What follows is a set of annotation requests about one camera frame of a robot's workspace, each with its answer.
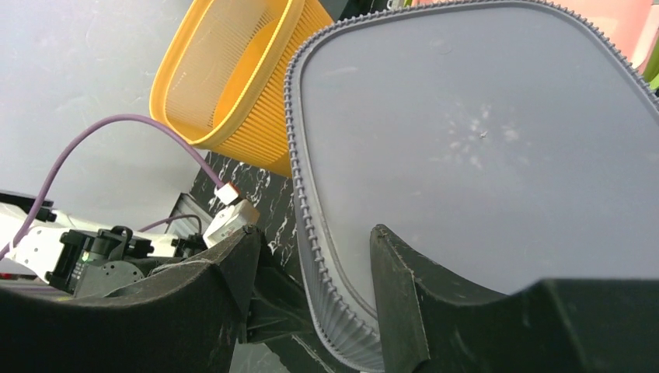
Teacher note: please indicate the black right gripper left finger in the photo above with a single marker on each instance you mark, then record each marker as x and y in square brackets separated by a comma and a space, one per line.
[185, 318]

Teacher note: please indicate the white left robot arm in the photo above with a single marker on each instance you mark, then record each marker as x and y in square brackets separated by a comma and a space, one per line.
[39, 250]

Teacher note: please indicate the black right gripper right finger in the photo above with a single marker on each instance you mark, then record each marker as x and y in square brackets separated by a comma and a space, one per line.
[433, 320]

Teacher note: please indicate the orange slatted waste bin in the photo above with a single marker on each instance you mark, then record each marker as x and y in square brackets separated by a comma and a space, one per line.
[220, 84]

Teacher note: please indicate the grey slatted waste bin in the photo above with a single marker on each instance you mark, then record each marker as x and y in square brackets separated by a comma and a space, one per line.
[507, 141]

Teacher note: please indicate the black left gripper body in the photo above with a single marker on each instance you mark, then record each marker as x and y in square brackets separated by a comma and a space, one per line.
[97, 263]

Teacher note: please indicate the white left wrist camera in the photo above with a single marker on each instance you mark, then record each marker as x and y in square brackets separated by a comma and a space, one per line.
[237, 213]

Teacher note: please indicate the green plastic tray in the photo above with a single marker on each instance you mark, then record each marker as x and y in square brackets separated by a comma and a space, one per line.
[650, 73]

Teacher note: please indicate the pink perforated basket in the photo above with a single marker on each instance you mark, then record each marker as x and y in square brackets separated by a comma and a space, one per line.
[631, 25]

